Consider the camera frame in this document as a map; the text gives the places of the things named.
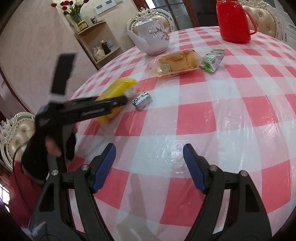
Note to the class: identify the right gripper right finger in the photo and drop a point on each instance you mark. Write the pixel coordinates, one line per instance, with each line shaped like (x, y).
(232, 208)

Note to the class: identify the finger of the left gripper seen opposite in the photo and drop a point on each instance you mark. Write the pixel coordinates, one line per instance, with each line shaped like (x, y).
(87, 108)

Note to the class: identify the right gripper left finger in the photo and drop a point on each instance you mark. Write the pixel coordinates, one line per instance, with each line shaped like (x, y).
(66, 209)

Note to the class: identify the black gloved left hand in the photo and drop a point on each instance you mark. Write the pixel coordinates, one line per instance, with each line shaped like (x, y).
(34, 161)

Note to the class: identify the yellow snack packet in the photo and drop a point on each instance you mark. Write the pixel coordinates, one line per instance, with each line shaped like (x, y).
(121, 86)

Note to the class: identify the beige tufted chair near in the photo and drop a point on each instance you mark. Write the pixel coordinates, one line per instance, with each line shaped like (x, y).
(15, 132)

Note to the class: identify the beige tufted chair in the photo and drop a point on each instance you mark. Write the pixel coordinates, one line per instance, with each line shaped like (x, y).
(152, 14)
(264, 16)
(15, 132)

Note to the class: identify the small blue white candy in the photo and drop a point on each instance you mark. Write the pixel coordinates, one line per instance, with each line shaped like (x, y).
(142, 100)

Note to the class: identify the wooden corner shelf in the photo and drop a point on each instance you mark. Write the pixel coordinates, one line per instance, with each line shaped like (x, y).
(91, 37)

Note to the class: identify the yellow jar on shelf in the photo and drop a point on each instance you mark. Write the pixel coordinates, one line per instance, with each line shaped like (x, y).
(82, 25)

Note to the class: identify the tulip flower vase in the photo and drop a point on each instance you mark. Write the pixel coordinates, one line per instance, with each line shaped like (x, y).
(71, 8)

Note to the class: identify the orange bread snack packet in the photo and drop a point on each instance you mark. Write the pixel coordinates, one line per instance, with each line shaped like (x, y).
(175, 63)

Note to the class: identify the white floral teapot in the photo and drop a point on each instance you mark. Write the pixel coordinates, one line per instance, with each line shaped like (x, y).
(151, 37)

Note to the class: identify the red white checkered tablecloth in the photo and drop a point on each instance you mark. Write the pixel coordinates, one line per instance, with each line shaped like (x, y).
(241, 117)

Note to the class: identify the beige tufted chair middle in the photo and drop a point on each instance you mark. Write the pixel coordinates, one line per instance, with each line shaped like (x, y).
(152, 14)

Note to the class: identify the green white snack packet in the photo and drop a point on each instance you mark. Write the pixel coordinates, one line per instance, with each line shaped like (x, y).
(211, 60)

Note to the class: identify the red thermos jug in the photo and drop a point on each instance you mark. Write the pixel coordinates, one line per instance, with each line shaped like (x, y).
(235, 23)

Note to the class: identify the white cabinet with drawers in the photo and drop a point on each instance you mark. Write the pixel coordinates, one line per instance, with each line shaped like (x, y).
(288, 27)

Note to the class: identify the beige tufted chair far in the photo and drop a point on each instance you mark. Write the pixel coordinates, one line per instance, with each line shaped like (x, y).
(264, 16)

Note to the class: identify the wall thermostat panel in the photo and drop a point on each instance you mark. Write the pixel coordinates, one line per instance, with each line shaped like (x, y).
(105, 5)

